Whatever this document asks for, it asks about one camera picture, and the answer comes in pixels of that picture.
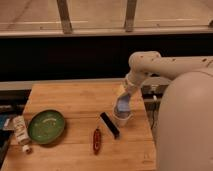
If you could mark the black rectangular bar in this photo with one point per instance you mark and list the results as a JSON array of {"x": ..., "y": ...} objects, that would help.
[{"x": 110, "y": 125}]

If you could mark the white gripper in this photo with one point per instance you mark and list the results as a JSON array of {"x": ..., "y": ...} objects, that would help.
[{"x": 132, "y": 82}]

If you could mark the white tube with cap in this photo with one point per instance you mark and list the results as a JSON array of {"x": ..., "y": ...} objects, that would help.
[{"x": 21, "y": 133}]

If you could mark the green bowl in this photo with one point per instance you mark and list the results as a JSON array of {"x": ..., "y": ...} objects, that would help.
[{"x": 46, "y": 126}]

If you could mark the right metal railing post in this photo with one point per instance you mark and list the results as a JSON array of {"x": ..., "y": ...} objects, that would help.
[{"x": 130, "y": 15}]

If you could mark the metal railing post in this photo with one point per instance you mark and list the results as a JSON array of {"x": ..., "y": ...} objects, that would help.
[
  {"x": 130, "y": 15},
  {"x": 64, "y": 16}
]

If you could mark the left metal railing post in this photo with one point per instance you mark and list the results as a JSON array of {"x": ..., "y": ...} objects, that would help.
[{"x": 64, "y": 16}]

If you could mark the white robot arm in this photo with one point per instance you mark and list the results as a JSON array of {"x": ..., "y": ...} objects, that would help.
[{"x": 185, "y": 119}]

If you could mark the red pocket knife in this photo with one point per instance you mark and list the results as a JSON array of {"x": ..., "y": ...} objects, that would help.
[{"x": 97, "y": 139}]

